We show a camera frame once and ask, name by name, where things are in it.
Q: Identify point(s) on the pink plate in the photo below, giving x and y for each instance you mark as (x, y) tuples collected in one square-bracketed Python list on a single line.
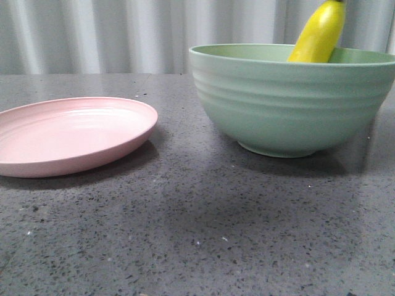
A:
[(65, 136)]

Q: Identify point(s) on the white pleated curtain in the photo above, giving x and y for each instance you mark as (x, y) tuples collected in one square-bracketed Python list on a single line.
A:
[(54, 37)]

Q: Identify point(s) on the green ribbed bowl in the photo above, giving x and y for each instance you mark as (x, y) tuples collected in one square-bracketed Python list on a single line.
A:
[(271, 106)]

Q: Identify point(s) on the yellow banana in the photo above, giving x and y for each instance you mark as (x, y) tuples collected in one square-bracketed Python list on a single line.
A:
[(320, 34)]

